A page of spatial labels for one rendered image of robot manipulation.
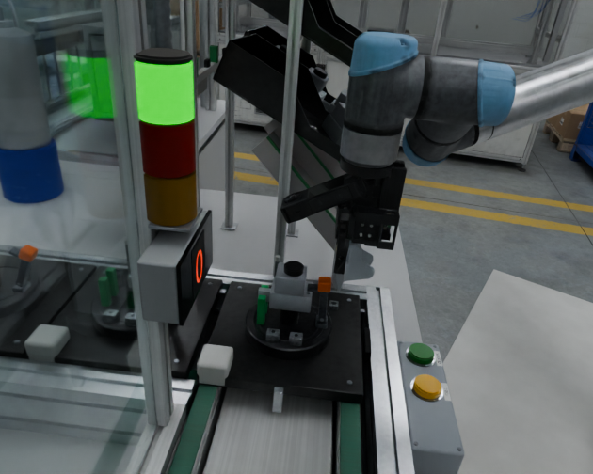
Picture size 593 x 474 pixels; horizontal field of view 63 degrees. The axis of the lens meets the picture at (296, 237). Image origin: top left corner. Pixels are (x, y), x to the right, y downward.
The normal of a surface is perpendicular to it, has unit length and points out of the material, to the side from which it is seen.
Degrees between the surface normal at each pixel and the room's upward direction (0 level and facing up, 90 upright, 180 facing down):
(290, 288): 90
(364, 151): 90
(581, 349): 0
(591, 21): 90
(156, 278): 90
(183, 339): 0
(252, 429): 0
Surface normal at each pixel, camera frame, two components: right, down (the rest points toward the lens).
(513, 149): -0.22, 0.47
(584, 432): 0.07, -0.87
